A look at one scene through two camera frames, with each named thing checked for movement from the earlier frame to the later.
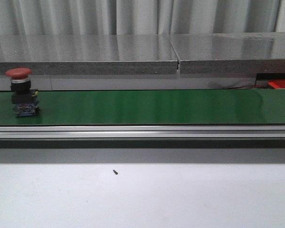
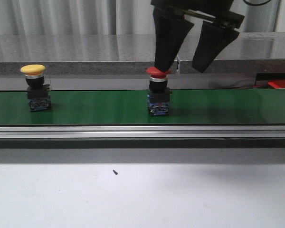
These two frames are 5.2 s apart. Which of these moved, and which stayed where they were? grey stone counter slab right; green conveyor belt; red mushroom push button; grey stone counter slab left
Moved: red mushroom push button
Stayed: grey stone counter slab right; green conveyor belt; grey stone counter slab left
